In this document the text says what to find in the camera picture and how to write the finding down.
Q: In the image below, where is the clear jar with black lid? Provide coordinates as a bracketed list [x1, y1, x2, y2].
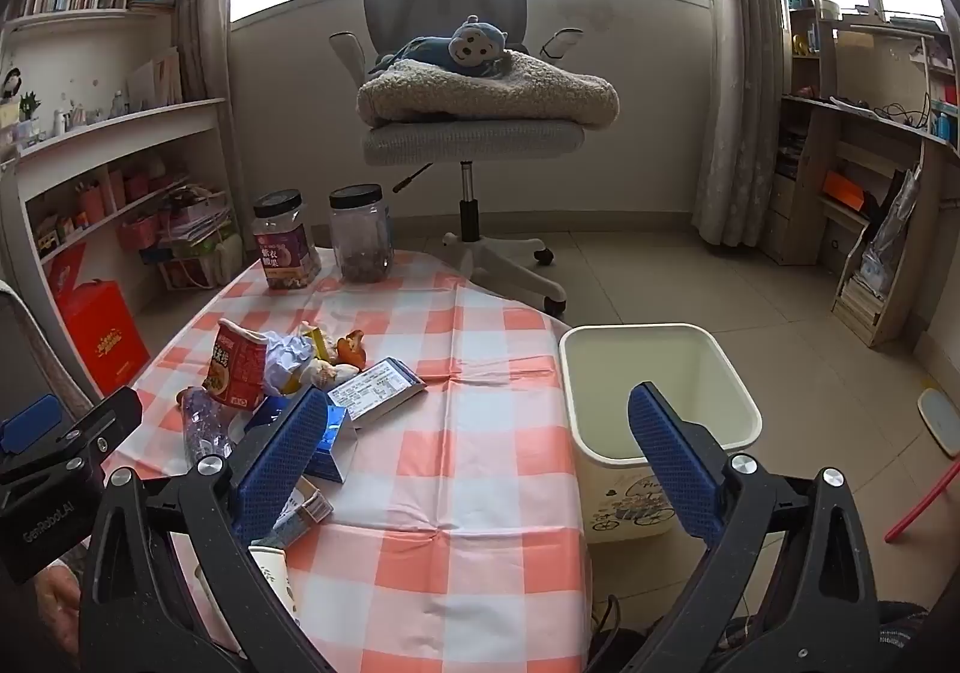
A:
[328, 183, 396, 285]

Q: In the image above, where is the red plastic bar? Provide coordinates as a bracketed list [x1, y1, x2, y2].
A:
[883, 454, 960, 543]

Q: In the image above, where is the blue monkey plush toy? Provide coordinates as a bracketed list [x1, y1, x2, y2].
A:
[367, 14, 530, 82]

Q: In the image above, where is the small barcode carton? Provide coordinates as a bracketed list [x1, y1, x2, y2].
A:
[255, 478, 335, 551]

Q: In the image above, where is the person's left hand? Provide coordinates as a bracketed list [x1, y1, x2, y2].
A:
[34, 557, 85, 653]

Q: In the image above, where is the yellow snack packet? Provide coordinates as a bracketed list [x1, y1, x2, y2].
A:
[298, 320, 340, 365]

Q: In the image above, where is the beige fleece blanket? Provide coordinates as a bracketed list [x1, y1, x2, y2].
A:
[355, 53, 623, 131]

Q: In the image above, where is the red snack packet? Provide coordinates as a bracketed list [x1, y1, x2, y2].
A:
[201, 317, 269, 413]

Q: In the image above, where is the grey office chair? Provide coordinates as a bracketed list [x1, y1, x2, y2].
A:
[328, 0, 623, 319]

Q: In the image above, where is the white paper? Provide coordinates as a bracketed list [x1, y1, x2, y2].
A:
[262, 332, 317, 398]

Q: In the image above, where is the orange checkered tablecloth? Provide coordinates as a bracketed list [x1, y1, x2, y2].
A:
[101, 245, 595, 673]

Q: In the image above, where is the flat red box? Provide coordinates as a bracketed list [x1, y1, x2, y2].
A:
[41, 240, 89, 314]

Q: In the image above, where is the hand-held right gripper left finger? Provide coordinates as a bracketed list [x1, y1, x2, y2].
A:
[79, 386, 338, 673]

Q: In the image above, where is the white plastic bin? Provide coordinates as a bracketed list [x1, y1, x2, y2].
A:
[559, 323, 764, 546]

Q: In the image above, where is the pink storage basket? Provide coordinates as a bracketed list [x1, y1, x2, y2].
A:
[115, 211, 163, 253]

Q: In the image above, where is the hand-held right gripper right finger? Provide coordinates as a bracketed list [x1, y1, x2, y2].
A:
[628, 380, 882, 673]

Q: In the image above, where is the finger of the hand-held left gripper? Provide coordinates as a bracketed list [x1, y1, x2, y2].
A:
[0, 393, 65, 455]
[45, 386, 144, 475]

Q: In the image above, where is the jar with purple label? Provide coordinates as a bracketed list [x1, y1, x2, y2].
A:
[251, 189, 324, 292]

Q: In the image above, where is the grey slipper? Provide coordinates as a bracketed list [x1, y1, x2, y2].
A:
[916, 388, 960, 459]

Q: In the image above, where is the blue box with white label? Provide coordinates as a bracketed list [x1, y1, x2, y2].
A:
[326, 357, 427, 430]

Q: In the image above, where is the blue carton box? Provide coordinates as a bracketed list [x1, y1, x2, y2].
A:
[244, 394, 358, 486]

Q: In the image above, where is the clear plastic bottle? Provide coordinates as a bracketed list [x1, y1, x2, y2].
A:
[177, 386, 236, 470]

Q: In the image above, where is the red gift box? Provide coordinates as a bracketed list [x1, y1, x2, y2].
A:
[60, 278, 152, 398]

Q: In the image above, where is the wooden desk shelf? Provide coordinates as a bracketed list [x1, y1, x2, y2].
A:
[757, 0, 960, 351]

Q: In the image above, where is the black cable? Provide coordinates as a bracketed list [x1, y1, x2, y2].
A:
[591, 593, 625, 653]

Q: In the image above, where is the white bookshelf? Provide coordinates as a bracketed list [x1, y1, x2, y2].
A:
[0, 0, 250, 405]

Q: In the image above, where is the white paper cup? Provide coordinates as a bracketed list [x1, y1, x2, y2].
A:
[246, 544, 302, 630]

